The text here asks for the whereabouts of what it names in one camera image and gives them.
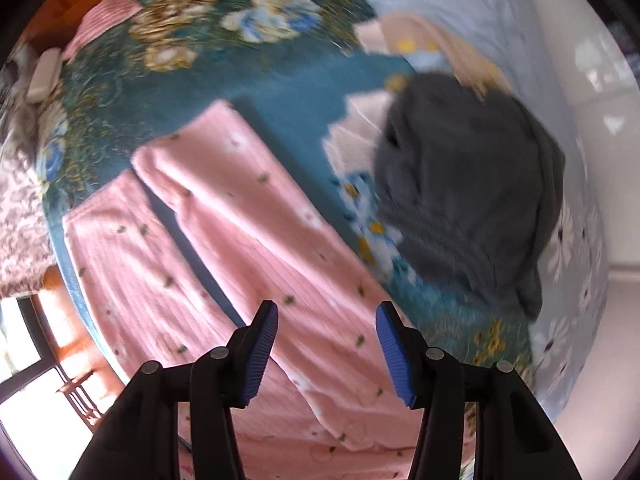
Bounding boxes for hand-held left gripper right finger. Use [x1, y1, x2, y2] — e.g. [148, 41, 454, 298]
[375, 301, 584, 480]

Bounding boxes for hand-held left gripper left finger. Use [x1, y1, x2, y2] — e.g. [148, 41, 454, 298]
[68, 300, 279, 480]

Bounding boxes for pink floral pajama pants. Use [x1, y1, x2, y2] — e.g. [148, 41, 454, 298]
[63, 100, 476, 480]

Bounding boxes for grey folded garment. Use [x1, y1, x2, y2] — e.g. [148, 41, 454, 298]
[372, 73, 567, 321]

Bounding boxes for brown patterned bedding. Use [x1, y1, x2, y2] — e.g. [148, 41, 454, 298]
[0, 42, 58, 301]

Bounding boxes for teal floral blanket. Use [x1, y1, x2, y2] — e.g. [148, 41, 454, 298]
[37, 0, 538, 441]

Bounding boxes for beige floral folded garment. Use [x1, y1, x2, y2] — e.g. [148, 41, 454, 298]
[356, 14, 513, 103]

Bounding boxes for light blue floral quilt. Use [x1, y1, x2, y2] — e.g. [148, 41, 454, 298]
[330, 0, 612, 423]

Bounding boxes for pink striped folded cloth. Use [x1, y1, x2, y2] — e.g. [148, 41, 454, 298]
[61, 0, 143, 63]

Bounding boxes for dark window frame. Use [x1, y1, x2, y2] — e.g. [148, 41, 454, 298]
[0, 296, 123, 433]

